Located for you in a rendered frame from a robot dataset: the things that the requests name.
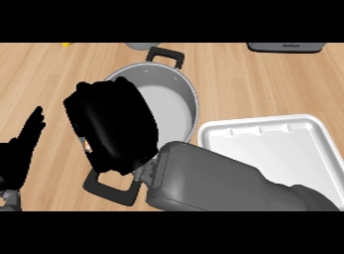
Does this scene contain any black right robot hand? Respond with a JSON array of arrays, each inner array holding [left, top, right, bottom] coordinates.
[[62, 76, 161, 177]]

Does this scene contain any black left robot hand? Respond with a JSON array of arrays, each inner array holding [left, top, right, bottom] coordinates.
[[0, 105, 47, 197]]

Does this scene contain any white tray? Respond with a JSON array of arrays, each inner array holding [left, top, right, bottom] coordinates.
[[196, 113, 344, 212]]

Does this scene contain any grey round object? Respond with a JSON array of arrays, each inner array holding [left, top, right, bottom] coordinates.
[[123, 42, 161, 52]]

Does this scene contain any dark grey appliance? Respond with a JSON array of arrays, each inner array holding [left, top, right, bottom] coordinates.
[[247, 42, 328, 55]]

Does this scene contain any grey pot with black handles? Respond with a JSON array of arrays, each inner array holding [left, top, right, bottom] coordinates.
[[83, 46, 201, 207]]

